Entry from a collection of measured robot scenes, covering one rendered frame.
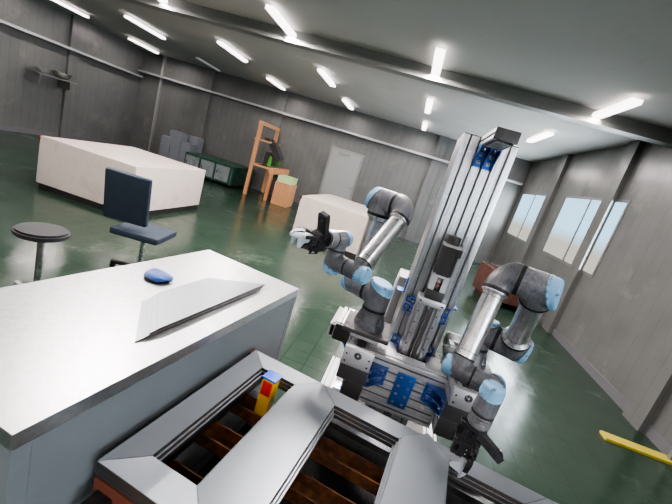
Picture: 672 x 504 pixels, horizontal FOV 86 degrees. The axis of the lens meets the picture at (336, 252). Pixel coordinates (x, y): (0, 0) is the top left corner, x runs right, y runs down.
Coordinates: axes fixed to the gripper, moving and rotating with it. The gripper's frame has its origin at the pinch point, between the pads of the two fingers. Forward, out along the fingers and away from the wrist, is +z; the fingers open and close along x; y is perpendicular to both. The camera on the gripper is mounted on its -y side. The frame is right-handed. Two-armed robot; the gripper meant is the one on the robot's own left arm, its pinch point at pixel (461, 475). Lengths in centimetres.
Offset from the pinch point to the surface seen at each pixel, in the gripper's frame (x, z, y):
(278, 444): 28, 1, 57
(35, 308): 50, -19, 138
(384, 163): -1061, -125, 319
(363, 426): -2.2, 2.7, 36.4
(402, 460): 6.8, 0.8, 19.9
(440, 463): -1.3, 0.7, 7.2
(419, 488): 14.6, 0.8, 12.8
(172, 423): 42, 1, 87
